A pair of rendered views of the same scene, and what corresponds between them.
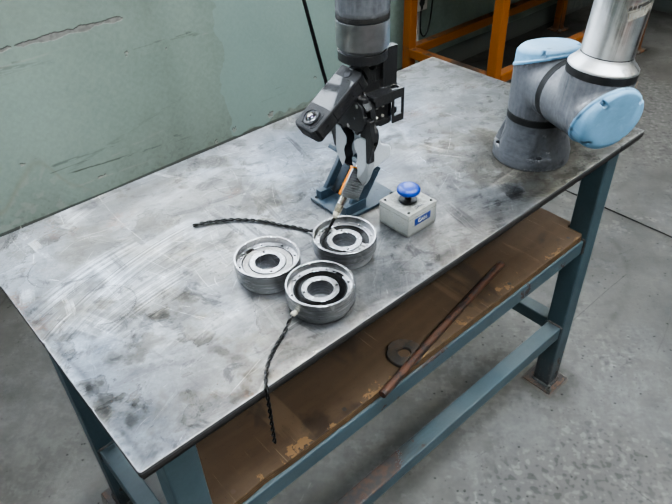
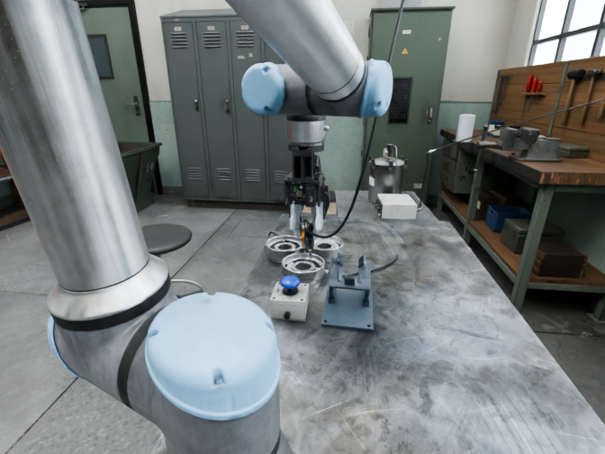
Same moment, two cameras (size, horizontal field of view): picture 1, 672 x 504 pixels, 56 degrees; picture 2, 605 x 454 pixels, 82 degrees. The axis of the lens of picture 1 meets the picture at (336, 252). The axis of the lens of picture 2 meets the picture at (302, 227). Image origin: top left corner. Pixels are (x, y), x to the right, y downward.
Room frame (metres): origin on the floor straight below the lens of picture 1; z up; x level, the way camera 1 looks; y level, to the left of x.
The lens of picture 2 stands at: (1.38, -0.52, 1.23)
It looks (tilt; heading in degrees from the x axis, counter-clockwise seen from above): 22 degrees down; 138
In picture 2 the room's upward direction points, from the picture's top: straight up
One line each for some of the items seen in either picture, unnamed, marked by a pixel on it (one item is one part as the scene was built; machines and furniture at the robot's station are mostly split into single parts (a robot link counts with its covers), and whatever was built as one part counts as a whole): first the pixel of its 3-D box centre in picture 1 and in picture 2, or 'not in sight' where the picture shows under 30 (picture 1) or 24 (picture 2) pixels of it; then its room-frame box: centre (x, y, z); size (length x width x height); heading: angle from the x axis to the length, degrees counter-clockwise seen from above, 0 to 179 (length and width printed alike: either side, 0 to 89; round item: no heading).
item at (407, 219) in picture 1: (409, 208); (289, 301); (0.92, -0.13, 0.82); 0.08 x 0.07 x 0.05; 130
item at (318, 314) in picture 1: (320, 292); (284, 249); (0.71, 0.03, 0.82); 0.10 x 0.10 x 0.04
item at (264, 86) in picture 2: not in sight; (285, 89); (0.92, -0.14, 1.23); 0.11 x 0.11 x 0.08; 18
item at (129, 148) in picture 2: not in sight; (103, 179); (-2.68, 0.35, 0.35); 1.04 x 0.74 x 0.70; 40
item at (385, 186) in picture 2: not in sight; (391, 177); (0.45, 0.91, 0.83); 0.41 x 0.19 x 0.30; 134
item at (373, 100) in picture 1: (366, 86); (305, 174); (0.88, -0.06, 1.07); 0.09 x 0.08 x 0.12; 128
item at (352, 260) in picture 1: (344, 243); (302, 269); (0.83, -0.01, 0.82); 0.10 x 0.10 x 0.04
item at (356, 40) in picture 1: (361, 32); (307, 132); (0.88, -0.05, 1.15); 0.08 x 0.08 x 0.05
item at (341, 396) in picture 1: (347, 329); not in sight; (1.05, -0.02, 0.40); 1.17 x 0.59 x 0.80; 130
